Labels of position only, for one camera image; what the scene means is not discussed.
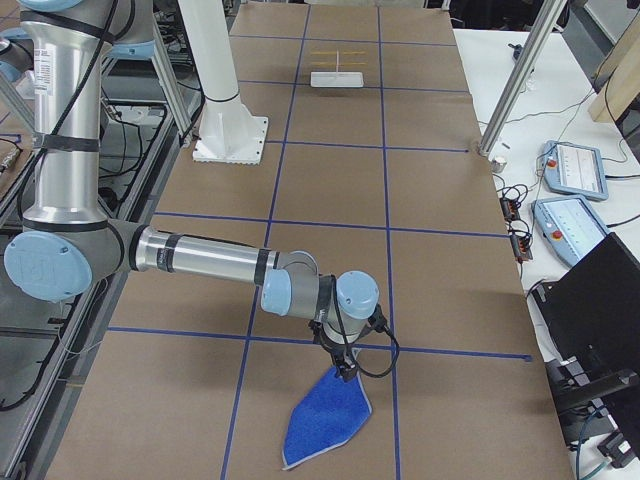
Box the teach pendant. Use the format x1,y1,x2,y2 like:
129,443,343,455
532,194,610,267
541,140,609,201

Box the far teach pendant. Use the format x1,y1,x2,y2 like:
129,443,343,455
541,140,609,201

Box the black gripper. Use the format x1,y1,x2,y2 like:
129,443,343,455
309,320,380,383

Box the aluminium frame post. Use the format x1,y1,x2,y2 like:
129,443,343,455
477,0,567,157

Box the near teach pendant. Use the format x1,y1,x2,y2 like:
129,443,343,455
532,194,610,267

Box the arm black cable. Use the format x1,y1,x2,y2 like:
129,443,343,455
319,274,401,379

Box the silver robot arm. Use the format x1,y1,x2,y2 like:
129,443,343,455
1,27,34,83
4,1,386,380

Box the near black adapter box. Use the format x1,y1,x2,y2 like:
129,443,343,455
509,233,533,264

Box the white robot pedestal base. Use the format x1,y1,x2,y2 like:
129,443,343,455
178,0,269,165

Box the white towel rack wooden bars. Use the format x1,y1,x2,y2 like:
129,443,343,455
310,50,367,89

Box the black monitor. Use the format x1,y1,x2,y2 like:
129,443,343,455
530,231,640,441

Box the blue microfiber towel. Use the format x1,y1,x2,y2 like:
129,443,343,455
281,368,373,470

